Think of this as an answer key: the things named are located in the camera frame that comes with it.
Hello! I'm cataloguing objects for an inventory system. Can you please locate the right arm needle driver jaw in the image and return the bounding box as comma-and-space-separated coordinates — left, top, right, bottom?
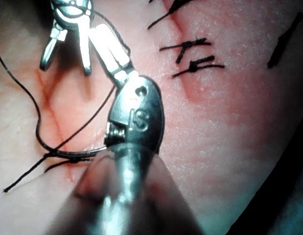
77, 23, 93, 76
39, 26, 68, 71

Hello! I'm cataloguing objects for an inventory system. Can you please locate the right arm needle driver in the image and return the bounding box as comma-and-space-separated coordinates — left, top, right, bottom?
50, 0, 95, 30

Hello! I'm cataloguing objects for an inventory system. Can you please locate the left arm needle driver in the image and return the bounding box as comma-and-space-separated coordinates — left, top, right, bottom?
104, 68, 165, 154

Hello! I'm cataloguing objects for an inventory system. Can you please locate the left arm needle driver jaw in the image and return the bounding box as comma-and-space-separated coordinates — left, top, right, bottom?
98, 23, 133, 71
88, 25, 125, 77

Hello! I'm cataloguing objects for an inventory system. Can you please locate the black stitching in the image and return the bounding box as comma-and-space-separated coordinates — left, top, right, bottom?
147, 0, 226, 79
43, 157, 95, 173

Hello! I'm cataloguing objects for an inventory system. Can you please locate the curved steel needle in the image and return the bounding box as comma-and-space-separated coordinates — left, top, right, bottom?
49, 145, 108, 159

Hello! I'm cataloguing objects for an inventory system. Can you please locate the tissue pad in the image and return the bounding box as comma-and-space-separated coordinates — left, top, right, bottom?
0, 0, 303, 235

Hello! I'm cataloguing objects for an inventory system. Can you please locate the short black thread piece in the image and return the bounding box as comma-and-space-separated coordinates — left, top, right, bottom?
266, 11, 303, 70

